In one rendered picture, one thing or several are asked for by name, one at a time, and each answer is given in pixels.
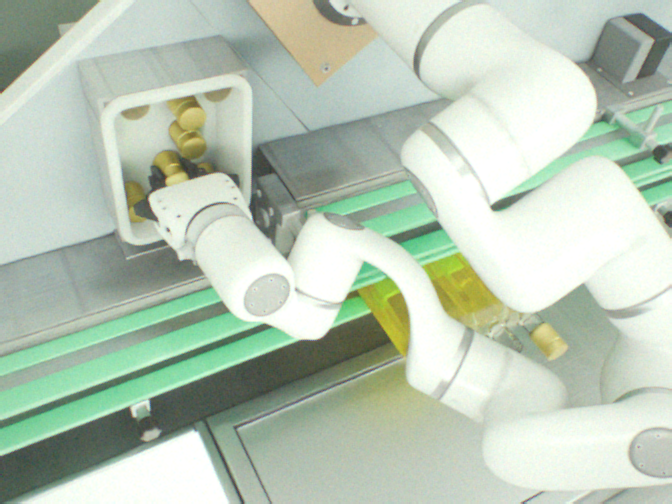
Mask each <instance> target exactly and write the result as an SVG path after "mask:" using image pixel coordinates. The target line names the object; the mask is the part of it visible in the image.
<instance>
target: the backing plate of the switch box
mask: <svg viewBox="0 0 672 504"><path fill-rule="evenodd" d="M585 64H587V65H588V66H589V67H590V68H592V69H593V70H594V71H597V72H598V73H599V74H600V76H602V77H603V78H604V79H605V80H608V81H609V82H610V83H612V84H613V85H614V86H615V87H617V89H618V90H620V91H621V92H623V93H624V94H625V95H627V96H628V97H629V98H634V97H638V96H642V95H645V94H649V93H653V92H657V91H660V89H665V88H668V87H671V86H672V82H671V81H670V80H669V78H667V77H666V76H665V75H663V74H662V73H660V72H658V71H657V70H656V72H655V74H654V75H649V76H646V78H642V79H637V80H634V81H630V82H626V83H621V82H620V81H619V80H617V79H615V78H614V77H613V76H611V74H610V73H609V72H606V71H605V70H604V69H603V68H601V67H600V66H599V65H597V64H596V63H594V61H593V60H589V61H586V63H585Z"/></svg>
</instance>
